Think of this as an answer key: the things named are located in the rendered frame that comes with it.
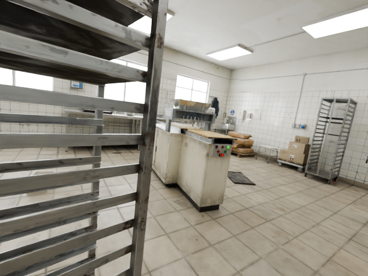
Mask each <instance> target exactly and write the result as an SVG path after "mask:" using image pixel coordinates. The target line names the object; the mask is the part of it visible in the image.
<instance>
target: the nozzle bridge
mask: <svg viewBox="0 0 368 276"><path fill-rule="evenodd" d="M189 113H190V114H189ZM200 114H201V116H200ZM183 115H186V116H185V118H184V119H183ZM187 115H188V116H189V117H188V119H187ZM191 115H192V116H193V118H192V120H191ZM198 116H199V117H200V118H199V120H198ZM194 117H196V119H195V120H194ZM202 117H203V118H204V119H203V121H201V119H202ZM164 118H166V126H165V131H168V132H170V129H171V120H181V121H188V122H198V123H205V127H204V130H206V131H210V127H211V124H215V119H216V114H214V113H206V112H198V111H190V110H182V109H177V108H165V114H164Z"/></svg>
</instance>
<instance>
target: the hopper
mask: <svg viewBox="0 0 368 276"><path fill-rule="evenodd" d="M172 101H173V104H174V106H175V108H177V109H182V110H190V111H198V112H207V110H208V109H209V108H210V106H211V105H212V104H211V103H204V102H197V101H190V100H184V99H172Z"/></svg>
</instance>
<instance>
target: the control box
mask: <svg viewBox="0 0 368 276"><path fill-rule="evenodd" d="M216 146H218V148H216ZM222 146H224V148H221V147H222ZM227 146H229V148H227ZM218 150H219V151H220V152H219V153H217V151H218ZM230 150H231V145H225V144H212V149H211V156H212V157H229V154H230ZM225 151H227V153H225ZM220 154H221V156H220ZM222 155H223V156H222Z"/></svg>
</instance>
